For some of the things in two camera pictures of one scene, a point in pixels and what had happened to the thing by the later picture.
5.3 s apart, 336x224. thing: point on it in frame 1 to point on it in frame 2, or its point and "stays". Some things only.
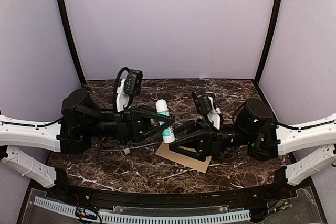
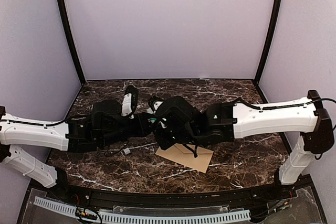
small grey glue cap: [126, 151] stays
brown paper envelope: [188, 162] stays
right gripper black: [205, 139] to [163, 142]
